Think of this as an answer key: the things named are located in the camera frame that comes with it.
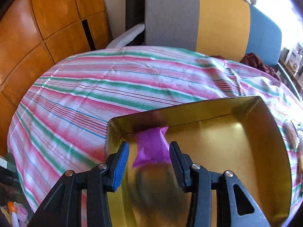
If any purple snack packet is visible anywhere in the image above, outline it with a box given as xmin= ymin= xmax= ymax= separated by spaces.
xmin=133 ymin=127 xmax=171 ymax=168

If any gold metal tin box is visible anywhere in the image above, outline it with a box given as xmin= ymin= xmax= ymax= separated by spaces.
xmin=106 ymin=96 xmax=292 ymax=226

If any striped bed sheet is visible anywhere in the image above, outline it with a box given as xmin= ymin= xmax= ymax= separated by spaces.
xmin=7 ymin=47 xmax=302 ymax=211

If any dark red cloth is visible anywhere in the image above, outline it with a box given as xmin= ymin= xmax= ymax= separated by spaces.
xmin=240 ymin=53 xmax=281 ymax=81

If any white product box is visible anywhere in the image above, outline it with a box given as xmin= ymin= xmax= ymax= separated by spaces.
xmin=286 ymin=49 xmax=302 ymax=72

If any wooden wardrobe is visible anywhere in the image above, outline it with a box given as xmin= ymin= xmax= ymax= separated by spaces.
xmin=1 ymin=0 xmax=111 ymax=155

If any grey yellow blue sofa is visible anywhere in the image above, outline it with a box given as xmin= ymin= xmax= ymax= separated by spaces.
xmin=109 ymin=0 xmax=282 ymax=67

